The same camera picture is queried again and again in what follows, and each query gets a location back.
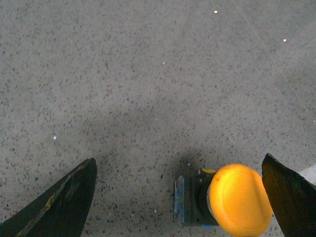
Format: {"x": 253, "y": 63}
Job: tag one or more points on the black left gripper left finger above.
{"x": 61, "y": 211}

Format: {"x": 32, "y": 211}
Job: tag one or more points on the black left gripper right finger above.
{"x": 292, "y": 198}

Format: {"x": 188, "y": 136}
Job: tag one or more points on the yellow push button switch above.
{"x": 232, "y": 198}

